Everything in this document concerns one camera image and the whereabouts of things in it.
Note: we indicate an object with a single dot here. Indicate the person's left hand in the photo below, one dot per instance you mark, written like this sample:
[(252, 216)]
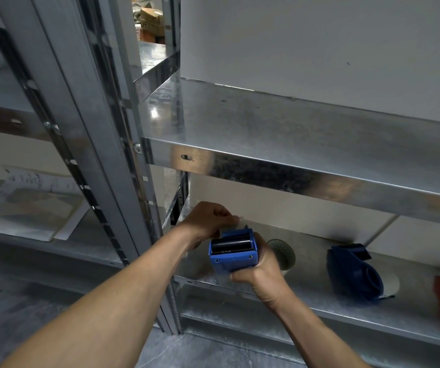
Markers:
[(200, 224)]

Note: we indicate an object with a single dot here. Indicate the person's right hand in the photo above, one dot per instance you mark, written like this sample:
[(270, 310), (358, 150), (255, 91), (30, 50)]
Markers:
[(268, 277)]

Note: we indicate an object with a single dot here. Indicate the person's left fingers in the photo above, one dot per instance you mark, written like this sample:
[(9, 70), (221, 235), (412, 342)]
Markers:
[(224, 215)]

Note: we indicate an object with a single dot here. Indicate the person's right thumb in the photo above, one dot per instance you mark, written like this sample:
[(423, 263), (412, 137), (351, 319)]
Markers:
[(260, 247)]

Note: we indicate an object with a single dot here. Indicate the clear tape strip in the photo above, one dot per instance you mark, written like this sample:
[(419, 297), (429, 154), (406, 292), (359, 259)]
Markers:
[(232, 225)]

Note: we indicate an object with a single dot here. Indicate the person's right forearm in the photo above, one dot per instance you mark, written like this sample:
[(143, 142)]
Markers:
[(316, 341)]

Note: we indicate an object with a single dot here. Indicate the person's left forearm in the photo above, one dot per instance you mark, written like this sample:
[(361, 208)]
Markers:
[(108, 306)]

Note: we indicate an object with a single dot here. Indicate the clear packing tape roll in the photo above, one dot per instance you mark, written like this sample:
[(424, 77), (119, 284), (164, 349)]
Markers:
[(284, 254)]

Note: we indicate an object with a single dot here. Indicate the galvanized metal shelving unit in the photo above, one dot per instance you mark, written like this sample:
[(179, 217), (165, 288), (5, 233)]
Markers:
[(70, 111), (281, 149)]

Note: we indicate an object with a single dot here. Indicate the dark blue tape dispenser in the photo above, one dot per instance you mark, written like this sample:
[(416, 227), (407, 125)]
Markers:
[(352, 274)]

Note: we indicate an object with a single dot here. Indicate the white tape roll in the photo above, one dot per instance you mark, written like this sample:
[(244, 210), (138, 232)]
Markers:
[(392, 284)]

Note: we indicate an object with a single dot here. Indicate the printed paper sheets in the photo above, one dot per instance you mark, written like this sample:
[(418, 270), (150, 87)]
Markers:
[(28, 205)]

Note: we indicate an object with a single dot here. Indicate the brown cardboard box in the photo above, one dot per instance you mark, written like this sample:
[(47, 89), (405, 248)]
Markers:
[(151, 19)]

